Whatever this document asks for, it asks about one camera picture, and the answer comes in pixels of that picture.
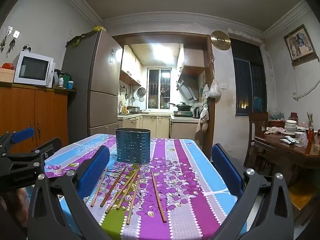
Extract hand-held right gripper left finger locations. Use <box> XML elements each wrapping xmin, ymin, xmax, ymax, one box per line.
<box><xmin>27</xmin><ymin>145</ymin><xmax>112</xmax><ymax>240</ymax></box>

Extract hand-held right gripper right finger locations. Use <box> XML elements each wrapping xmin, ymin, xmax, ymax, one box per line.
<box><xmin>211</xmin><ymin>143</ymin><xmax>294</xmax><ymax>240</ymax></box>

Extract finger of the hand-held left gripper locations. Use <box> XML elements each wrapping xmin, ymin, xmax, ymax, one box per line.
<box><xmin>0</xmin><ymin>127</ymin><xmax>35</xmax><ymax>156</ymax></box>
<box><xmin>0</xmin><ymin>137</ymin><xmax>62</xmax><ymax>171</ymax></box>

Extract blue perforated metal utensil holder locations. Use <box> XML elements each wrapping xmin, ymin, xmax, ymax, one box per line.
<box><xmin>115</xmin><ymin>127</ymin><xmax>151</xmax><ymax>165</ymax></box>

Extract person's left forearm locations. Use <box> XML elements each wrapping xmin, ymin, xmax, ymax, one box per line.
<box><xmin>0</xmin><ymin>186</ymin><xmax>33</xmax><ymax>240</ymax></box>

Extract orange wooden cabinet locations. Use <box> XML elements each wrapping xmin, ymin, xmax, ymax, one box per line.
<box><xmin>0</xmin><ymin>81</ymin><xmax>77</xmax><ymax>153</ymax></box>

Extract striped floral tablecloth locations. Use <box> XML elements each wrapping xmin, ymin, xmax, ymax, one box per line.
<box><xmin>44</xmin><ymin>133</ymin><xmax>248</xmax><ymax>240</ymax></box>

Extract hanging kitchen cloths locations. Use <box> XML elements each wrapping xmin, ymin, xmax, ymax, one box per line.
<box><xmin>196</xmin><ymin>105</ymin><xmax>209</xmax><ymax>133</ymax></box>

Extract beige stove counter cabinet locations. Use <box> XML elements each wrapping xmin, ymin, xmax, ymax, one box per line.
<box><xmin>170</xmin><ymin>116</ymin><xmax>200</xmax><ymax>139</ymax></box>

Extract cardboard box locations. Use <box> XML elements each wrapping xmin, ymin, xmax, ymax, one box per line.
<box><xmin>0</xmin><ymin>68</ymin><xmax>15</xmax><ymax>83</ymax></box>

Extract dark wooden chair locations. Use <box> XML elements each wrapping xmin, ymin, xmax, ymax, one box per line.
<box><xmin>244</xmin><ymin>112</ymin><xmax>269</xmax><ymax>167</ymax></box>

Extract dark wooden dining table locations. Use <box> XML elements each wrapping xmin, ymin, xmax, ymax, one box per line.
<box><xmin>254</xmin><ymin>127</ymin><xmax>320</xmax><ymax>180</ymax></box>

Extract white microwave oven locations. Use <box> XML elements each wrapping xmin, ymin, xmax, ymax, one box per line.
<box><xmin>13</xmin><ymin>52</ymin><xmax>55</xmax><ymax>88</ymax></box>

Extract beige lower kitchen cabinets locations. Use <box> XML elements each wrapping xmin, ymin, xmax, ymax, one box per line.
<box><xmin>117</xmin><ymin>114</ymin><xmax>173</xmax><ymax>138</ymax></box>

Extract beige kitchen cabinets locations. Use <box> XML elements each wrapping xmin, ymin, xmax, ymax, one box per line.
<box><xmin>119</xmin><ymin>45</ymin><xmax>143</xmax><ymax>86</ymax></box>
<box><xmin>117</xmin><ymin>114</ymin><xmax>173</xmax><ymax>138</ymax></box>

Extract wooden stool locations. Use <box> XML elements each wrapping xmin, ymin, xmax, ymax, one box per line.
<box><xmin>287</xmin><ymin>180</ymin><xmax>318</xmax><ymax>212</ymax></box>

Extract black wok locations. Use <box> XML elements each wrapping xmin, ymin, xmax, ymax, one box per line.
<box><xmin>168</xmin><ymin>102</ymin><xmax>193</xmax><ymax>112</ymax></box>

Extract stack of white bowls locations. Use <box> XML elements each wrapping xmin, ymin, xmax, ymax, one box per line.
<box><xmin>285</xmin><ymin>120</ymin><xmax>297</xmax><ymax>133</ymax></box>

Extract brown refrigerator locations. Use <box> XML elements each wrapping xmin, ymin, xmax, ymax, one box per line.
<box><xmin>62</xmin><ymin>29</ymin><xmax>124</xmax><ymax>148</ymax></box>

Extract hanging white plastic bag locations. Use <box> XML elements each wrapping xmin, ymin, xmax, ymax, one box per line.
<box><xmin>208</xmin><ymin>79</ymin><xmax>222</xmax><ymax>98</ymax></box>

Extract steel range hood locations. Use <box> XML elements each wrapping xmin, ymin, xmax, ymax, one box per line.
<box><xmin>176</xmin><ymin>76</ymin><xmax>199</xmax><ymax>102</ymax></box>

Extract dark barred window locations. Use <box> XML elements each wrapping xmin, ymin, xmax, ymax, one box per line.
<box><xmin>230</xmin><ymin>37</ymin><xmax>267</xmax><ymax>117</ymax></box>

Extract kitchen window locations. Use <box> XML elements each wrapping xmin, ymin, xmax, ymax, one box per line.
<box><xmin>147</xmin><ymin>67</ymin><xmax>173</xmax><ymax>109</ymax></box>

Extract green leafy garland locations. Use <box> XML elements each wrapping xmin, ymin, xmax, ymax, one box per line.
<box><xmin>66</xmin><ymin>31</ymin><xmax>94</xmax><ymax>47</ymax></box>

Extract beige upper kitchen cabinets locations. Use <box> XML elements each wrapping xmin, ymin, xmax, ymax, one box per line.
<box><xmin>119</xmin><ymin>45</ymin><xmax>143</xmax><ymax>86</ymax></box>

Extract beige cabinet above range hood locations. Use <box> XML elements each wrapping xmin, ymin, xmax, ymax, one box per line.
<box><xmin>176</xmin><ymin>44</ymin><xmax>207</xmax><ymax>78</ymax></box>

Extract framed elephant picture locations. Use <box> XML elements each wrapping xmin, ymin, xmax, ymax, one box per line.
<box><xmin>283</xmin><ymin>24</ymin><xmax>317</xmax><ymax>67</ymax></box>

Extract hanging wall ornament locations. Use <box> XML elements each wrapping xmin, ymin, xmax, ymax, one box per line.
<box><xmin>6</xmin><ymin>30</ymin><xmax>20</xmax><ymax>57</ymax></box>
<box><xmin>0</xmin><ymin>26</ymin><xmax>13</xmax><ymax>54</ymax></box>

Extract round gold wall clock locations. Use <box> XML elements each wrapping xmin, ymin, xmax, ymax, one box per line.
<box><xmin>210</xmin><ymin>30</ymin><xmax>231</xmax><ymax>50</ymax></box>

